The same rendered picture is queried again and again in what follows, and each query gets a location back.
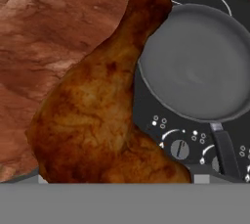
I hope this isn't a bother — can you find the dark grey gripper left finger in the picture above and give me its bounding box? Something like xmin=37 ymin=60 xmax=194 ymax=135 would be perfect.
xmin=7 ymin=167 xmax=50 ymax=184

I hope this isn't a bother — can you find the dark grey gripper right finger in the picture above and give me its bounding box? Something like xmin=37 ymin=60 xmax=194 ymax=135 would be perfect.
xmin=188 ymin=164 xmax=246 ymax=184

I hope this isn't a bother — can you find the brown roasted chicken drumstick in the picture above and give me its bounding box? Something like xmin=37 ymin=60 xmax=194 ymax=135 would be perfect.
xmin=24 ymin=0 xmax=192 ymax=184

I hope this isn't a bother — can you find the grey frying pan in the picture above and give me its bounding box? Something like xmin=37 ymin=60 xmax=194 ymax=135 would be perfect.
xmin=137 ymin=3 xmax=250 ymax=182

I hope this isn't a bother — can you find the grey round hob knob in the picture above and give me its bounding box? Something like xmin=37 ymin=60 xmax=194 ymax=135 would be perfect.
xmin=210 ymin=156 xmax=221 ymax=173
xmin=170 ymin=139 xmax=190 ymax=160

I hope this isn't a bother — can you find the black hob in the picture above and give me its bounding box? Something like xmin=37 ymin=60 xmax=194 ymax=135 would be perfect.
xmin=131 ymin=0 xmax=250 ymax=183

